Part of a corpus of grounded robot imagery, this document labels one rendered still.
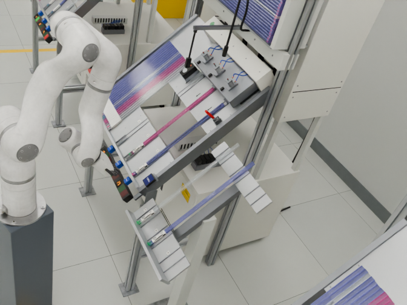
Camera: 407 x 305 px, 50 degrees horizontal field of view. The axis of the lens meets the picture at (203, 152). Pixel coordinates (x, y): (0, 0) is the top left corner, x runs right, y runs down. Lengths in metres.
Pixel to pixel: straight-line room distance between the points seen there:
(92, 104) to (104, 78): 0.11
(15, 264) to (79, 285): 0.60
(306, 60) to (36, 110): 1.08
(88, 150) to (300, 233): 1.80
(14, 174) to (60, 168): 1.40
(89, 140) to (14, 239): 0.48
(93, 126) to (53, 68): 0.29
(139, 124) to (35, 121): 0.71
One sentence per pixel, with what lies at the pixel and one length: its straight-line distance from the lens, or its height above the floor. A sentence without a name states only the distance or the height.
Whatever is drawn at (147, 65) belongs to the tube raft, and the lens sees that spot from 2.29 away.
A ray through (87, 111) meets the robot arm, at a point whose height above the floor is 1.12.
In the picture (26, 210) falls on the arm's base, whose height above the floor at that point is 0.74.
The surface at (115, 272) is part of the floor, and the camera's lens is 2.51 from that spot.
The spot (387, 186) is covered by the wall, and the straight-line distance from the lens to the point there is 3.40.
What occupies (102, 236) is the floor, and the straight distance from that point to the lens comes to 2.65.
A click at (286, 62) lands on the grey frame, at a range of 1.77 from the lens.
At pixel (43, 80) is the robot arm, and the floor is 1.28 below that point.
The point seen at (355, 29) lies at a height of 1.46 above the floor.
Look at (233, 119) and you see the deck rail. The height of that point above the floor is 1.06.
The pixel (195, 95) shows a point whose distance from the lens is 2.03.
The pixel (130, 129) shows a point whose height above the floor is 0.78.
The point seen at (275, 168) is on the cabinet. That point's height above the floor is 0.62.
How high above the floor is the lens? 2.07
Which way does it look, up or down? 38 degrees down
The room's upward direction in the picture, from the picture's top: 17 degrees clockwise
